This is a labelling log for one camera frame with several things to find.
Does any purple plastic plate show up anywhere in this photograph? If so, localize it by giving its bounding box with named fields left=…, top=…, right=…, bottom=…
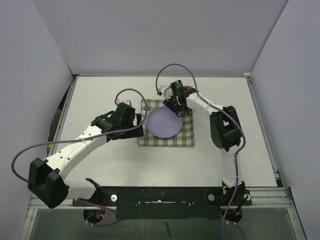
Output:
left=146, top=106, right=183, bottom=139

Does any green white checkered cloth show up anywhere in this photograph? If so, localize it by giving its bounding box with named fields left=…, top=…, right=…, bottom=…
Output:
left=137, top=99, right=195, bottom=148

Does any orange plastic cup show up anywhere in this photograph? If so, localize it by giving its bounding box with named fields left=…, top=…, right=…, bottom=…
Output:
left=184, top=85, right=195, bottom=91

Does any silver metal fork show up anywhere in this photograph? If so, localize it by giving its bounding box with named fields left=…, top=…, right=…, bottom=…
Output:
left=143, top=100, right=148, bottom=139

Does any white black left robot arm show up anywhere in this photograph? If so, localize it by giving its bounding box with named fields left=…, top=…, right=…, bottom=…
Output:
left=27, top=102, right=144, bottom=209

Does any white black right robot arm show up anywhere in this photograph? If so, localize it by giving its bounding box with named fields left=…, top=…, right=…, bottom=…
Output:
left=158, top=80, right=243, bottom=205

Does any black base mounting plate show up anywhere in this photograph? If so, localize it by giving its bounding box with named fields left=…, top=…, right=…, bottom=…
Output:
left=72, top=186, right=252, bottom=224

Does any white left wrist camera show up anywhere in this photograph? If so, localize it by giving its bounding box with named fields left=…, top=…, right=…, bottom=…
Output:
left=114, top=99, right=132, bottom=106

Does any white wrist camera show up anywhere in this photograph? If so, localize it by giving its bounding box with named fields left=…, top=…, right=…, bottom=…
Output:
left=114, top=99, right=132, bottom=106
left=158, top=85, right=173, bottom=100

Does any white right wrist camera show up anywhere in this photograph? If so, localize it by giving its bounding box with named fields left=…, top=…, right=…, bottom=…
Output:
left=158, top=85, right=173, bottom=100

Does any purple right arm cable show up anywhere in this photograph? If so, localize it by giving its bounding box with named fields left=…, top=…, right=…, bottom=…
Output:
left=155, top=62, right=247, bottom=240

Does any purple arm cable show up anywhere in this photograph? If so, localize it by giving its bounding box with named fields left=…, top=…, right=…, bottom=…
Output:
left=155, top=62, right=247, bottom=240
left=11, top=88, right=148, bottom=227

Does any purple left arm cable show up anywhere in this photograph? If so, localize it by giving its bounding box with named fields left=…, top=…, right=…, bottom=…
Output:
left=11, top=88, right=148, bottom=227

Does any aluminium front frame rail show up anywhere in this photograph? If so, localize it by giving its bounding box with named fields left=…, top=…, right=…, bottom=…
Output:
left=27, top=186, right=295, bottom=210

